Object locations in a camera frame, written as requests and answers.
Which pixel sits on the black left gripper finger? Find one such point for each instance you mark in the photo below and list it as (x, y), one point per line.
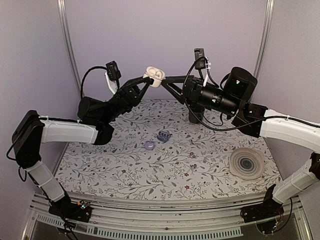
(137, 81)
(147, 83)

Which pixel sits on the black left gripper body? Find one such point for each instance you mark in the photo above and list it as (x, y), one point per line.
(126, 104)

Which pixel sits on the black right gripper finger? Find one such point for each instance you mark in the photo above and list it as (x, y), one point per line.
(176, 80)
(174, 90)

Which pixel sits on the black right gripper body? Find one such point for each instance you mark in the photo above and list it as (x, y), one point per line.
(193, 98)

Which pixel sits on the white earbud charging case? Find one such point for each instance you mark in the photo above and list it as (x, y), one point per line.
(150, 72)

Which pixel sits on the light purple round earbud case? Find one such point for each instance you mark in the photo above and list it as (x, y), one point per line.
(149, 145)

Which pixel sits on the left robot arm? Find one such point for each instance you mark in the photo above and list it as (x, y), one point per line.
(93, 127)

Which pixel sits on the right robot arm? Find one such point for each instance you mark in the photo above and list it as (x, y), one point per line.
(254, 120)

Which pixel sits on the dark purple open earbud case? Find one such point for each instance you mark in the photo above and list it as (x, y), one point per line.
(163, 136)

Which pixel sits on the dark grey ceramic mug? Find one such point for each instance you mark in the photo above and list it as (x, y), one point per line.
(196, 114)

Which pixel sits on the floral patterned table mat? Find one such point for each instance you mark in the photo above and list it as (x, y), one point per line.
(124, 169)

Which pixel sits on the swirl patterned glass plate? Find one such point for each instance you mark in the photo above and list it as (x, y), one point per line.
(246, 163)

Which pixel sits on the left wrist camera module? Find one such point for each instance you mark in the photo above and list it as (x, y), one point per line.
(112, 76)

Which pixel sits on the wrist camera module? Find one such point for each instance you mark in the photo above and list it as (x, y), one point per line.
(201, 63)
(112, 76)

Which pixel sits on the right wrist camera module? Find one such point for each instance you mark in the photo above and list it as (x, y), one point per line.
(201, 63)

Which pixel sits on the left aluminium corner post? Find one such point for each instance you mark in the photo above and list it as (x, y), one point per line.
(62, 11)

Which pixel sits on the aluminium corner post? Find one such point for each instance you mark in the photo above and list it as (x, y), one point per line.
(268, 17)
(62, 11)

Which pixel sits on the right aluminium corner post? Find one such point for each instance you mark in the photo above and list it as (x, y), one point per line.
(268, 17)

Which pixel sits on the aluminium front rail frame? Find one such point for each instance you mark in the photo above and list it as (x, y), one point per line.
(200, 219)

